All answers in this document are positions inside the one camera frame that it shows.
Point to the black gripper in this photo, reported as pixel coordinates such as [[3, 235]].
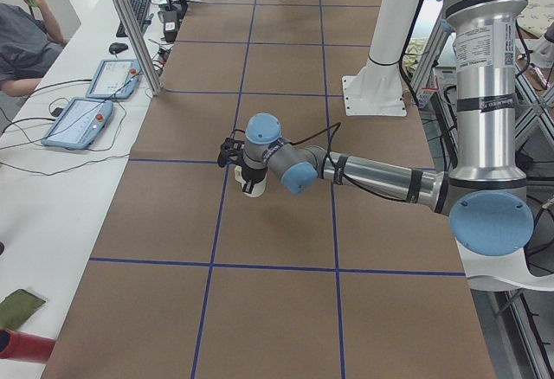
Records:
[[251, 174]]

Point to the white ribbed mug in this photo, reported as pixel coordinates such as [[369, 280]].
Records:
[[259, 188]]

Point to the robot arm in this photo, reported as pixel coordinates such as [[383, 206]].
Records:
[[478, 186]]

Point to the brown table mat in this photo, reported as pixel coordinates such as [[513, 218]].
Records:
[[189, 278]]

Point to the far teach pendant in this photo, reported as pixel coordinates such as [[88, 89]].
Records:
[[114, 79]]

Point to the teach pendant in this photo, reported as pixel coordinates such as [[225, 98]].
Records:
[[79, 124], [114, 79]]

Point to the near teach pendant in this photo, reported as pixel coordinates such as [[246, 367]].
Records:
[[79, 124]]

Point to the black computer mouse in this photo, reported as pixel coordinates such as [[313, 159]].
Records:
[[116, 48]]

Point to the black keyboard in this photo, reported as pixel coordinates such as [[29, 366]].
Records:
[[141, 11]]

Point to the seated person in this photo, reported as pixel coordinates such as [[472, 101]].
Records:
[[29, 47]]

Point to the green cloth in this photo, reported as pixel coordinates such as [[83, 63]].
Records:
[[18, 307]]

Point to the white chair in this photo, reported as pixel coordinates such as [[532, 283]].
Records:
[[501, 273]]

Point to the red cylinder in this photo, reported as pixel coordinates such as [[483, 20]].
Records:
[[24, 347]]

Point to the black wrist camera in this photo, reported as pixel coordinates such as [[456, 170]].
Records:
[[231, 151]]

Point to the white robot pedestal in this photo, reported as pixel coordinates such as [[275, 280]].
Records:
[[377, 89]]

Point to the aluminium frame post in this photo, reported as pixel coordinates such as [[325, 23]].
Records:
[[134, 33]]

